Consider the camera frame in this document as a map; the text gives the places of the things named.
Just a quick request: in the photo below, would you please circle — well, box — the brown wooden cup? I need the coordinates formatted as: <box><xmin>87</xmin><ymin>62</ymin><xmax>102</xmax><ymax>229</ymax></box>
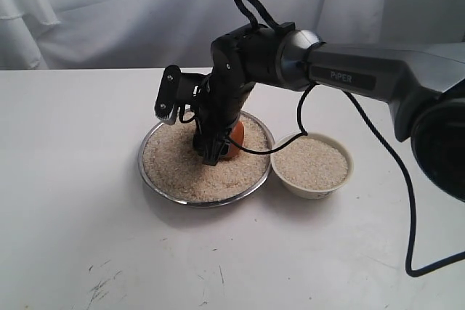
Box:
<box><xmin>222</xmin><ymin>121</ymin><xmax>244</xmax><ymax>160</ymax></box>

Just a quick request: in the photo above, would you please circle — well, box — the white backdrop curtain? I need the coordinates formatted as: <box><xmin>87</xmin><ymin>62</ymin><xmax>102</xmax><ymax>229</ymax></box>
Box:
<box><xmin>1</xmin><ymin>0</ymin><xmax>464</xmax><ymax>70</ymax></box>

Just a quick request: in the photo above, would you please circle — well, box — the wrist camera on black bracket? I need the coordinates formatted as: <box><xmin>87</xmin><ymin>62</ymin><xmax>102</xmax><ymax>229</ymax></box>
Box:
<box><xmin>154</xmin><ymin>65</ymin><xmax>207</xmax><ymax>126</ymax></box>

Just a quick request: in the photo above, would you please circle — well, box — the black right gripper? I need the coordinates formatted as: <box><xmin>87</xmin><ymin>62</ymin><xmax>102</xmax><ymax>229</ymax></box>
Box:
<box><xmin>193</xmin><ymin>73</ymin><xmax>255</xmax><ymax>165</ymax></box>

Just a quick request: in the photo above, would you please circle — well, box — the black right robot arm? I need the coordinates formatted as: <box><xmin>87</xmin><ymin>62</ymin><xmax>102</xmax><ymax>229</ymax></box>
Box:
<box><xmin>194</xmin><ymin>24</ymin><xmax>464</xmax><ymax>200</ymax></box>

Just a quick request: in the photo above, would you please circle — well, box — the black camera cable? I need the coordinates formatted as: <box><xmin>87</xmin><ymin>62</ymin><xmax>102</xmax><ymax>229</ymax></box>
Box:
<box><xmin>177</xmin><ymin>0</ymin><xmax>465</xmax><ymax>278</ymax></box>

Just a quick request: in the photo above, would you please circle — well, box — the steel plate of rice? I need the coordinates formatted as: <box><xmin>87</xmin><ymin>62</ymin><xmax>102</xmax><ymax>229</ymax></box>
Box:
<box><xmin>137</xmin><ymin>122</ymin><xmax>271</xmax><ymax>208</ymax></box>

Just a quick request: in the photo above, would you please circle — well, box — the white bowl of rice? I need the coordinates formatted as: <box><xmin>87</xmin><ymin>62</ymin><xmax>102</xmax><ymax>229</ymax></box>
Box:
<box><xmin>270</xmin><ymin>133</ymin><xmax>353</xmax><ymax>200</ymax></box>

